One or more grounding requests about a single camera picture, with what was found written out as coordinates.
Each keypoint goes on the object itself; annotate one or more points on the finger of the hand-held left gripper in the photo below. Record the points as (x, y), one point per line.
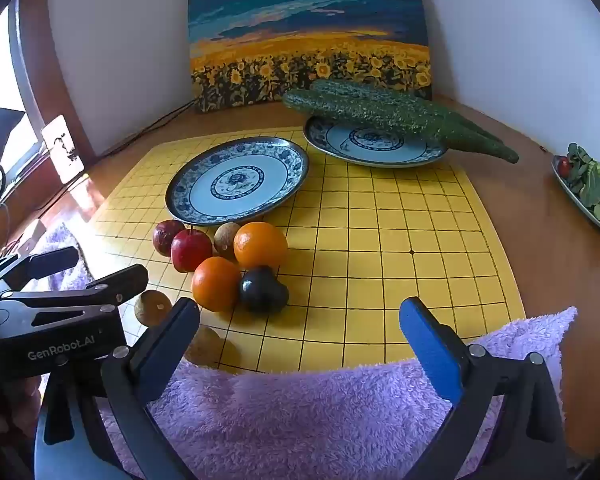
(40, 262)
(120, 280)

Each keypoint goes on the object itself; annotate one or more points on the small red tomato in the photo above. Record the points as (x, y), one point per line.
(562, 166)

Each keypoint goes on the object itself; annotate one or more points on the purple fluffy towel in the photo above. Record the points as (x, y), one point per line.
(305, 420)

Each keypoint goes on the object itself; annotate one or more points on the tan round fruit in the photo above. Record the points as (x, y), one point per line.
(225, 237)

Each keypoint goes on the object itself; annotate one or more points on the brown round fruit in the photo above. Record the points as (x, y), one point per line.
(207, 347)
(150, 307)

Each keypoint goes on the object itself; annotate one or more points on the wooden window frame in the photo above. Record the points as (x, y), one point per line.
(55, 105)

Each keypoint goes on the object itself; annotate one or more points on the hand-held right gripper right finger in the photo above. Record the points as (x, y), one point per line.
(430, 350)

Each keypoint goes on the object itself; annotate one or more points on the yellow grid mat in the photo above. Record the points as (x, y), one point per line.
(405, 260)

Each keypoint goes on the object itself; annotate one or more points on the person's left hand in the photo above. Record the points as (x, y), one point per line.
(5, 410)

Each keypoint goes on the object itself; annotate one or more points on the small side dish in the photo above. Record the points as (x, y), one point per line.
(567, 191)

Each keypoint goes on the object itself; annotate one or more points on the dark red apple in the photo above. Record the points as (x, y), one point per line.
(165, 235)

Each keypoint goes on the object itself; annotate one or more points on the dark purple fruit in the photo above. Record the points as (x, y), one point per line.
(262, 290)

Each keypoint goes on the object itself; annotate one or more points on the white printed card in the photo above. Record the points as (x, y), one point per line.
(62, 147)

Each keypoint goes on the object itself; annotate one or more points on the green leafy vegetables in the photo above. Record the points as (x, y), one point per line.
(587, 175)

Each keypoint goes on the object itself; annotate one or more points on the orange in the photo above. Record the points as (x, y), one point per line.
(260, 245)
(215, 285)

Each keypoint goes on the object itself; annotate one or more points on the blue patterned porcelain plate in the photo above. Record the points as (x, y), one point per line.
(360, 146)
(237, 185)

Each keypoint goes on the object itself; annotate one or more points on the sunflower field painting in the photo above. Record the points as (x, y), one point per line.
(305, 25)

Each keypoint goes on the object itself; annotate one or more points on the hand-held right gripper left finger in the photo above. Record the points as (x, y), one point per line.
(172, 342)

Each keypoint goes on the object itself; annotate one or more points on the green bumpy cucumber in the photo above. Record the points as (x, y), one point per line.
(380, 112)
(360, 91)

